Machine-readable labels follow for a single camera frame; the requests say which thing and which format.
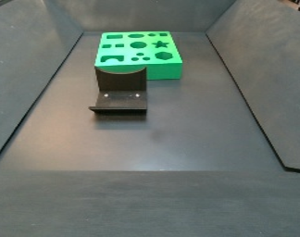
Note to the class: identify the green shape sorter block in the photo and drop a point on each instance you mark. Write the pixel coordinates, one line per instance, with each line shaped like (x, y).
(129, 51)

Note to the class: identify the black L-shaped holder bracket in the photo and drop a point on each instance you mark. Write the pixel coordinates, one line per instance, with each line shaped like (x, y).
(122, 91)

